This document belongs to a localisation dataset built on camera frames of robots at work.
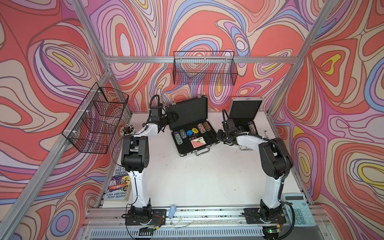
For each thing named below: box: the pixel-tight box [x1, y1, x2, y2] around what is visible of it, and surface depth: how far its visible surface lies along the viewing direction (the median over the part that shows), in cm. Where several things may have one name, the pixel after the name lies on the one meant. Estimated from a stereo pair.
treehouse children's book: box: [104, 165, 132, 202], surface depth 81 cm
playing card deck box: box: [190, 136, 207, 149], surface depth 101 cm
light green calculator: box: [282, 193, 316, 227], surface depth 75 cm
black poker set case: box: [167, 95, 220, 157], surface depth 102 cm
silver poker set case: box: [228, 97, 264, 134], surface depth 106 cm
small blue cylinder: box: [168, 204, 177, 219], surface depth 75 cm
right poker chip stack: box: [247, 121, 257, 134], surface depth 107 cm
